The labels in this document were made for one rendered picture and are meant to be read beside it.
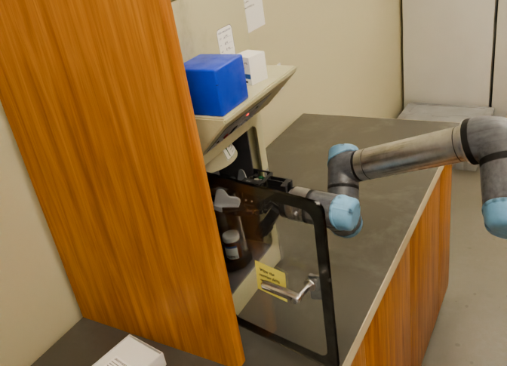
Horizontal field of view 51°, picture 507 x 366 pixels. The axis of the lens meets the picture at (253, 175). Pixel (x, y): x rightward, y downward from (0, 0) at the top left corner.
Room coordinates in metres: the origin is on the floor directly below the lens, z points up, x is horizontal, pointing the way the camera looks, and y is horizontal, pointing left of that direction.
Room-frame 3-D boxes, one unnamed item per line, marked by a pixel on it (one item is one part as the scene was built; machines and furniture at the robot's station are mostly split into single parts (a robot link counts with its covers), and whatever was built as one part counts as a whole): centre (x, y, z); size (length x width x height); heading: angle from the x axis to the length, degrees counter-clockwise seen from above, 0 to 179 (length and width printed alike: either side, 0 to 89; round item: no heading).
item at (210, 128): (1.09, 0.00, 1.46); 0.32 x 0.11 x 0.10; 147
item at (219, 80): (1.00, 0.05, 1.56); 0.10 x 0.10 x 0.09; 57
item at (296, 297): (0.80, -0.03, 1.20); 0.10 x 0.05 x 0.03; 47
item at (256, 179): (1.09, -0.03, 1.24); 0.12 x 0.08 x 0.09; 57
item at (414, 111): (3.42, -1.38, 0.17); 0.60 x 0.42 x 0.33; 55
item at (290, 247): (0.88, 0.00, 1.19); 0.30 x 0.01 x 0.40; 47
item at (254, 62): (1.13, -0.03, 1.54); 0.05 x 0.05 x 0.06; 42
